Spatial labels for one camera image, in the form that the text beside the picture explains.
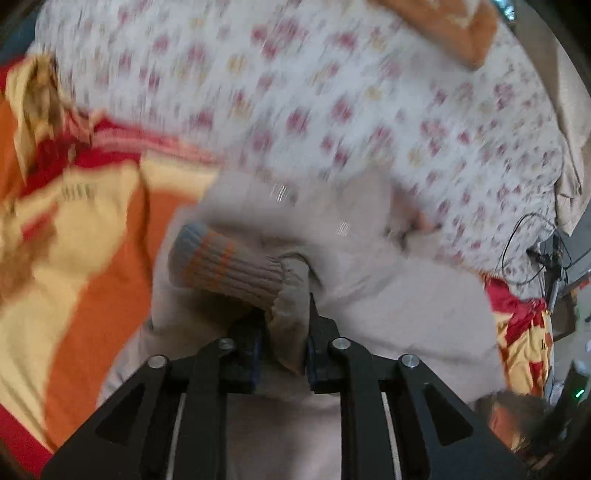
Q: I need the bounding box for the floral bed sheet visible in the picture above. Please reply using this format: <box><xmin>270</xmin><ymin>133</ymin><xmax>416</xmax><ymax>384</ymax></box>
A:
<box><xmin>32</xmin><ymin>0</ymin><xmax>568</xmax><ymax>287</ymax></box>

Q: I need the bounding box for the orange cloth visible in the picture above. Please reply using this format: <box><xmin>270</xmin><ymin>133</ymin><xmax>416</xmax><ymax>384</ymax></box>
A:
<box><xmin>369</xmin><ymin>0</ymin><xmax>502</xmax><ymax>71</ymax></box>

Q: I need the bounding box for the beige curtain cloth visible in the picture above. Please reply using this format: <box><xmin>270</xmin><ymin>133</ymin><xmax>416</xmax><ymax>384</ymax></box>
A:
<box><xmin>508</xmin><ymin>18</ymin><xmax>591</xmax><ymax>227</ymax></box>

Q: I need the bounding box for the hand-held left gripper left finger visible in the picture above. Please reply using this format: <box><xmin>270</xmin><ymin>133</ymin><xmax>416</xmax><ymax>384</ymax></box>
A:
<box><xmin>41</xmin><ymin>311</ymin><xmax>269</xmax><ymax>480</ymax></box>

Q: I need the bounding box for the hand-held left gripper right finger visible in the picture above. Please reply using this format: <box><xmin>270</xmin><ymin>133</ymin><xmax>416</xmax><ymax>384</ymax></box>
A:
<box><xmin>306</xmin><ymin>293</ymin><xmax>529</xmax><ymax>480</ymax></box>

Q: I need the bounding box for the black cable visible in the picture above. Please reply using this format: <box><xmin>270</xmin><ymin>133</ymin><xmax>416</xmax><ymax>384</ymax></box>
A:
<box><xmin>501</xmin><ymin>212</ymin><xmax>560</xmax><ymax>287</ymax></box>

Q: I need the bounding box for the beige sweater with striped cuffs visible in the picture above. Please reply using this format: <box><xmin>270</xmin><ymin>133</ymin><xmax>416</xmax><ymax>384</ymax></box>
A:
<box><xmin>99</xmin><ymin>171</ymin><xmax>509</xmax><ymax>480</ymax></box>

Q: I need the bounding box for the person's right hand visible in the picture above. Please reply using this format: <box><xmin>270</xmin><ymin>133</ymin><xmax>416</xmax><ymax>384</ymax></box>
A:
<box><xmin>478</xmin><ymin>390</ymin><xmax>548</xmax><ymax>455</ymax></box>

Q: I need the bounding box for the orange red yellow blanket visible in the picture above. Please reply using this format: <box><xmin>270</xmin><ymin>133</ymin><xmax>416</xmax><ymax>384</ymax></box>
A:
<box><xmin>0</xmin><ymin>53</ymin><xmax>555</xmax><ymax>478</ymax></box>

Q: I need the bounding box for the grey metal stand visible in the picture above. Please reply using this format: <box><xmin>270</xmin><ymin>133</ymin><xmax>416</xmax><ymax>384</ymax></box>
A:
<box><xmin>526</xmin><ymin>231</ymin><xmax>579</xmax><ymax>342</ymax></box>

